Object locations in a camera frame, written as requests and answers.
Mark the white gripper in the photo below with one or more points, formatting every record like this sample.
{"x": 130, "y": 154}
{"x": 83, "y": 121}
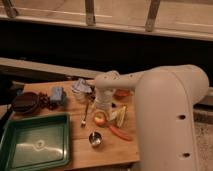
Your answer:
{"x": 103, "y": 99}

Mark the red yellow apple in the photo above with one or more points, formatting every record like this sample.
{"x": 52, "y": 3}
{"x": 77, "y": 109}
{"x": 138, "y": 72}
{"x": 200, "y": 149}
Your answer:
{"x": 100, "y": 119}

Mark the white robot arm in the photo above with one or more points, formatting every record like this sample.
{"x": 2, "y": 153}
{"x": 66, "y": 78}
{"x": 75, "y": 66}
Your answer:
{"x": 164, "y": 98}

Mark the red bowl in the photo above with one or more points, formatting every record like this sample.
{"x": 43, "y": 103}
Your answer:
{"x": 121, "y": 93}

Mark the dark brown bowl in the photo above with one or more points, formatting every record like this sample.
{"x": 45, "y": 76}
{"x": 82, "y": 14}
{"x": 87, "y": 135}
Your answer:
{"x": 25, "y": 103}

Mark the pale banana slice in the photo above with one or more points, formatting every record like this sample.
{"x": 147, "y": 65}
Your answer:
{"x": 114, "y": 115}

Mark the metal spoon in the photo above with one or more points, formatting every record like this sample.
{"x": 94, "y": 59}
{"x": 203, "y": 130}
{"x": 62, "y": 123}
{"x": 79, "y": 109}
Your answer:
{"x": 83, "y": 120}

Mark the crumpled clear plastic bag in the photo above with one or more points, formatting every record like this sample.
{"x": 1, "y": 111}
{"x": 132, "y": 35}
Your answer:
{"x": 80, "y": 88}

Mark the wooden cutting board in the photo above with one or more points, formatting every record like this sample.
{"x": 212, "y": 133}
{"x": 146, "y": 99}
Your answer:
{"x": 112, "y": 150}

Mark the orange carrot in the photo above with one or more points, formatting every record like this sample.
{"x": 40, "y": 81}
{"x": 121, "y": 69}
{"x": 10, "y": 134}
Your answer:
{"x": 119, "y": 133}

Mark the small metal cup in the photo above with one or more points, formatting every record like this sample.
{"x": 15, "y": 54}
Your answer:
{"x": 95, "y": 139}

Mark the blue sponge block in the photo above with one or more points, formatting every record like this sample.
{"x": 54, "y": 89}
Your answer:
{"x": 57, "y": 95}

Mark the dark grape bunch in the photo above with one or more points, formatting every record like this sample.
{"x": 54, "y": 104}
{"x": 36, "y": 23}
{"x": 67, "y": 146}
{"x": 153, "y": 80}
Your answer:
{"x": 44, "y": 102}

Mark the green plastic tray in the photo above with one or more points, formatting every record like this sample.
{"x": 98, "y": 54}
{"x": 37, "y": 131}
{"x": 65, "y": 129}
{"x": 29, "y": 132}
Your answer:
{"x": 36, "y": 143}

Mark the black handled knife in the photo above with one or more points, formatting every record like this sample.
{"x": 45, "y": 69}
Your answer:
{"x": 91, "y": 97}

